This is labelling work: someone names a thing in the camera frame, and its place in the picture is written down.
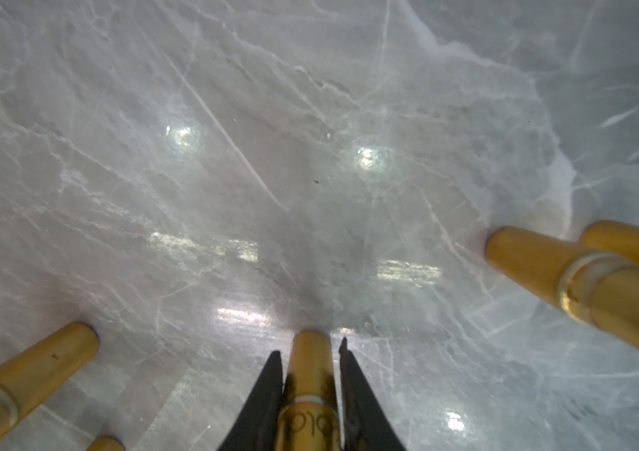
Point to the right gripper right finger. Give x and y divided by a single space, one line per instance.
365 424

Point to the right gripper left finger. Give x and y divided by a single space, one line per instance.
255 428

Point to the gold lipstick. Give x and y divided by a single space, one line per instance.
593 287
308 418
29 378
613 237
106 443

